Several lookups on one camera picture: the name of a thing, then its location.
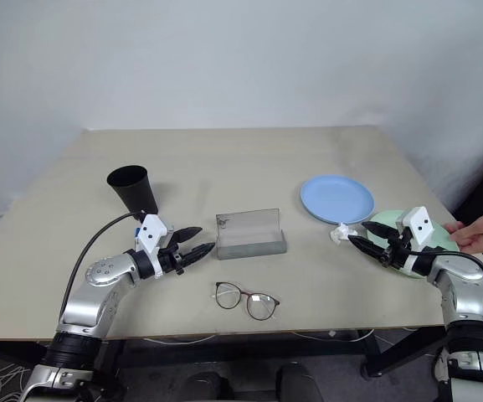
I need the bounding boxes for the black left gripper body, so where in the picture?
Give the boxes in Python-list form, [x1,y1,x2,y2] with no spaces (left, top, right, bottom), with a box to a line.
[159,232,188,277]

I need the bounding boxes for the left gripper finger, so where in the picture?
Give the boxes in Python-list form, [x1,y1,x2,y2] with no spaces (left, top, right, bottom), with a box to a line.
[180,242,217,267]
[169,225,204,245]

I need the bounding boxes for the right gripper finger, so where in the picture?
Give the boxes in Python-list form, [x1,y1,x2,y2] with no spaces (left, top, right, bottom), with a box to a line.
[362,221,399,240]
[347,235,389,258]

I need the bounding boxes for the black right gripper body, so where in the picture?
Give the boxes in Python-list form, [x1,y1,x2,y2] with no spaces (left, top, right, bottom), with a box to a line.
[377,229,414,270]

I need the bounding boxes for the white paper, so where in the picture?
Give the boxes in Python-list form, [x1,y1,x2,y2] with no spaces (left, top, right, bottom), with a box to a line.
[328,224,357,244]

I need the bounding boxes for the light green plate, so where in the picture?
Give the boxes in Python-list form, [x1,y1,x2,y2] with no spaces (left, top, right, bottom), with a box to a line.
[366,209,462,281]

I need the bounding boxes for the grey glasses case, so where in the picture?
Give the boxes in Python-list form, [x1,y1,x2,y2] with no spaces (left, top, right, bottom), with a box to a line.
[214,207,288,261]

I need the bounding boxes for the round brown-rimmed eyeglasses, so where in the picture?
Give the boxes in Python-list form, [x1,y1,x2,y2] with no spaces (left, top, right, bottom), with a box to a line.
[213,281,281,322]

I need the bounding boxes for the light blue plate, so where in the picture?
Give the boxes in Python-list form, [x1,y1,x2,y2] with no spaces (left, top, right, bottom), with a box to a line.
[300,174,376,224]

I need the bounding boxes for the black plastic cup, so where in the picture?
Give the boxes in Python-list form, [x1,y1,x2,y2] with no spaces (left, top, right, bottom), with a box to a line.
[105,165,160,219]

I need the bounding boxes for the dark rounded object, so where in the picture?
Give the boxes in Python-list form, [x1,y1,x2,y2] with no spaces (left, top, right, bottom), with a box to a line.
[181,370,230,402]
[275,361,325,402]

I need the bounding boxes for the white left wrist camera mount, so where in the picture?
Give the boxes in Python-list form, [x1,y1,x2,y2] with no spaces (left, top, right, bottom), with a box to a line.
[133,213,172,277]

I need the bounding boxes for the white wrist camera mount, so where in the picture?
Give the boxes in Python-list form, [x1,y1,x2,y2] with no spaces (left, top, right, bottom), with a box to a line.
[133,213,172,277]
[398,205,435,277]

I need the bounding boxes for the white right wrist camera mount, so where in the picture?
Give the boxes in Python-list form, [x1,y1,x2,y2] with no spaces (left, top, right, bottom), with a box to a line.
[398,205,435,277]

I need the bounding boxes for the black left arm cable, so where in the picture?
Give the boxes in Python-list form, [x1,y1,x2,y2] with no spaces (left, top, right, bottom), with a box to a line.
[59,210,148,323]

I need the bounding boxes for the white cable under table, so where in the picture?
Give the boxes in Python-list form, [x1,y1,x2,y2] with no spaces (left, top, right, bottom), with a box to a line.
[290,329,376,343]
[142,333,217,345]

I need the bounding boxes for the black metal table frame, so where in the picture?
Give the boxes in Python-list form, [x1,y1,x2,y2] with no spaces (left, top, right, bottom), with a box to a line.
[0,328,451,380]

